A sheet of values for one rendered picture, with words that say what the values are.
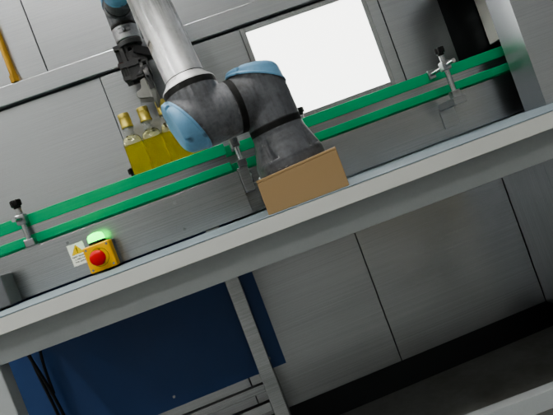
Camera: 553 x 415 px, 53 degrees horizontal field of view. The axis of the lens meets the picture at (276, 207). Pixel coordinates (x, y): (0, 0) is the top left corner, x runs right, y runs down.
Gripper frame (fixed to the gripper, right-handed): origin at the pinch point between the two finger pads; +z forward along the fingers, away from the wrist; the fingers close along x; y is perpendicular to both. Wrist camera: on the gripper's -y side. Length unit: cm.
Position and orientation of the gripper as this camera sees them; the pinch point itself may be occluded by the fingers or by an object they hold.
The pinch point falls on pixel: (160, 103)
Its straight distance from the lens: 171.5
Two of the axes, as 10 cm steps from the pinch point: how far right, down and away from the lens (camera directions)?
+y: -9.3, 3.5, -0.9
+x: 0.9, 0.0, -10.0
